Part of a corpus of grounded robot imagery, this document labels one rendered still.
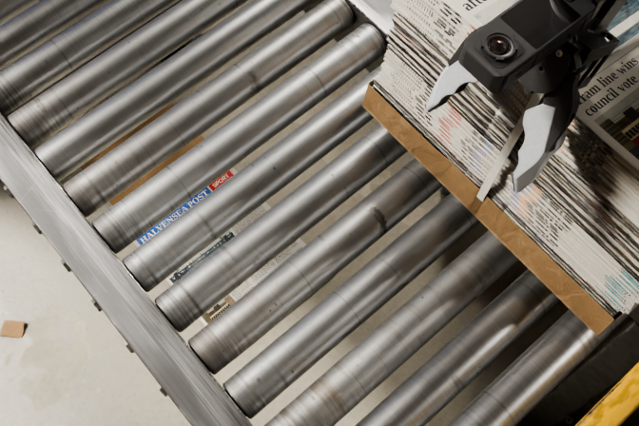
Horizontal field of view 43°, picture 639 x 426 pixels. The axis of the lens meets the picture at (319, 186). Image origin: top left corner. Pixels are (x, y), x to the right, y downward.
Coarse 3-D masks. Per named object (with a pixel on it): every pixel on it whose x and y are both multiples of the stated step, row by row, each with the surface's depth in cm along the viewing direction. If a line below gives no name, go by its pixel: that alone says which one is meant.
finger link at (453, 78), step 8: (456, 64) 74; (448, 72) 75; (456, 72) 74; (464, 72) 74; (440, 80) 76; (448, 80) 75; (456, 80) 75; (464, 80) 74; (472, 80) 73; (440, 88) 76; (448, 88) 75; (456, 88) 75; (432, 96) 77; (440, 96) 76; (448, 96) 77; (432, 104) 77; (440, 104) 77
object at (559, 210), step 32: (608, 96) 75; (576, 128) 74; (608, 128) 73; (576, 160) 76; (608, 160) 73; (544, 192) 82; (576, 192) 78; (608, 192) 75; (544, 224) 85; (576, 224) 81; (608, 224) 77; (576, 256) 84; (608, 256) 80; (608, 288) 82
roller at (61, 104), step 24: (192, 0) 112; (216, 0) 113; (240, 0) 115; (168, 24) 110; (192, 24) 112; (120, 48) 109; (144, 48) 109; (168, 48) 111; (96, 72) 107; (120, 72) 108; (48, 96) 106; (72, 96) 106; (96, 96) 108; (24, 120) 104; (48, 120) 105
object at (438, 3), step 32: (416, 0) 82; (448, 0) 79; (480, 0) 80; (512, 0) 80; (416, 32) 85; (448, 32) 81; (384, 64) 93; (416, 64) 88; (384, 96) 95; (416, 96) 91; (480, 96) 82; (416, 128) 94; (448, 128) 89; (480, 128) 85
